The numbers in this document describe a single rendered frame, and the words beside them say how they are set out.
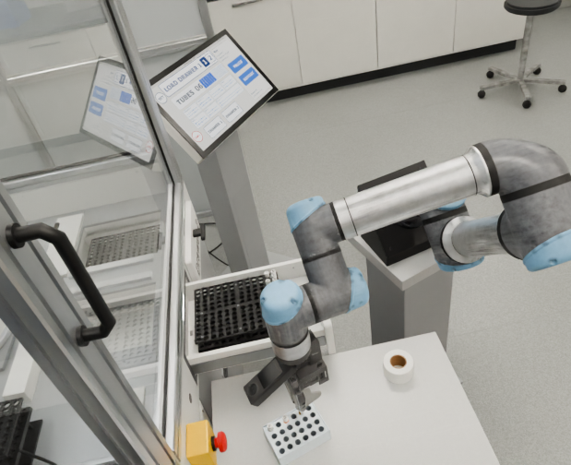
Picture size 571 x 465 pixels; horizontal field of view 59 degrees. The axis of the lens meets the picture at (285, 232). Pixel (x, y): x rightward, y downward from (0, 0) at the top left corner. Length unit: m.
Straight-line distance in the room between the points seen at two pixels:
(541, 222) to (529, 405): 1.32
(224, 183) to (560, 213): 1.39
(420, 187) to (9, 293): 0.64
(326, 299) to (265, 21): 3.21
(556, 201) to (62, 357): 0.76
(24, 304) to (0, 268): 0.05
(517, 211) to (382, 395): 0.54
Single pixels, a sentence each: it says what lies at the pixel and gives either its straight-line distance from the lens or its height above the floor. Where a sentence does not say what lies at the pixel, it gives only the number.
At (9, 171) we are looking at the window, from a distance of 0.64.
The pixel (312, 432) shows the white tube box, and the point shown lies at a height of 0.79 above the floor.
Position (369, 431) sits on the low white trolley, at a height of 0.76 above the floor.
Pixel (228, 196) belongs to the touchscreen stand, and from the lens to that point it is 2.07.
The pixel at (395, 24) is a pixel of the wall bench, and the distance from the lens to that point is 4.19.
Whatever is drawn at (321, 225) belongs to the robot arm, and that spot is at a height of 1.25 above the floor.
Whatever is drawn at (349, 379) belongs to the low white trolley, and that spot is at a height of 0.76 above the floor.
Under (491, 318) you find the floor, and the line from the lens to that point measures 2.38.
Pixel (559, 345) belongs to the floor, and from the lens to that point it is 2.36.
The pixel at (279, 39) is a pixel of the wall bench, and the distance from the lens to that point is 4.00.
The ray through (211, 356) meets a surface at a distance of 1.20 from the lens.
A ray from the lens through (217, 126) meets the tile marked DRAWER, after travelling 1.82.
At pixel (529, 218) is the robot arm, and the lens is 0.93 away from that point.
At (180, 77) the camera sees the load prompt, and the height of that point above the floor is 1.16.
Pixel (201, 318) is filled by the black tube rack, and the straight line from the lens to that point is 1.26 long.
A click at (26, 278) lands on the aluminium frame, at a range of 0.59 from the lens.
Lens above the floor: 1.82
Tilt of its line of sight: 40 degrees down
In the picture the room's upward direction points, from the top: 12 degrees counter-clockwise
